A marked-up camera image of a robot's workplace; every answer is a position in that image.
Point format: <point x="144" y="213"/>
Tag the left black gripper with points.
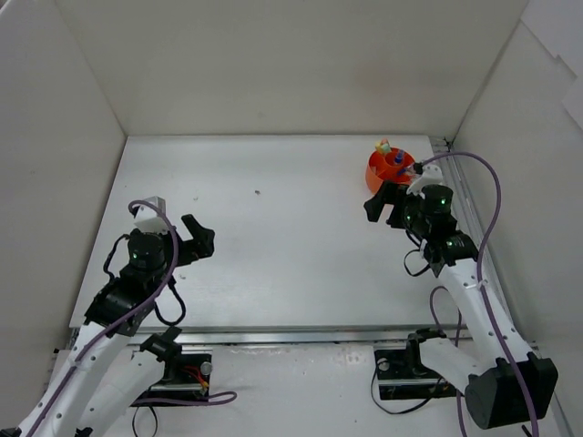
<point x="188" y="246"/>

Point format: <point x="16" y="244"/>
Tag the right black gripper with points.
<point x="393" y="206"/>

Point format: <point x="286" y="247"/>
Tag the red gel pen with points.
<point x="407" y="171"/>

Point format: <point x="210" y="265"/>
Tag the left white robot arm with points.
<point x="77" y="402"/>

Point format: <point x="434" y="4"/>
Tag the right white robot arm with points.
<point x="507" y="383"/>

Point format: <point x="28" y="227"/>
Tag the orange round divided container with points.
<point x="381" y="168"/>

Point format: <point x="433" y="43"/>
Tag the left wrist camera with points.
<point x="146" y="217"/>

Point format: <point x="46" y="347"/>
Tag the aluminium frame rail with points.
<point x="467" y="212"/>

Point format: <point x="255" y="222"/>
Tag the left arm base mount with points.
<point x="185" y="382"/>

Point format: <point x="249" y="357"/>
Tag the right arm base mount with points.
<point x="396" y="380"/>

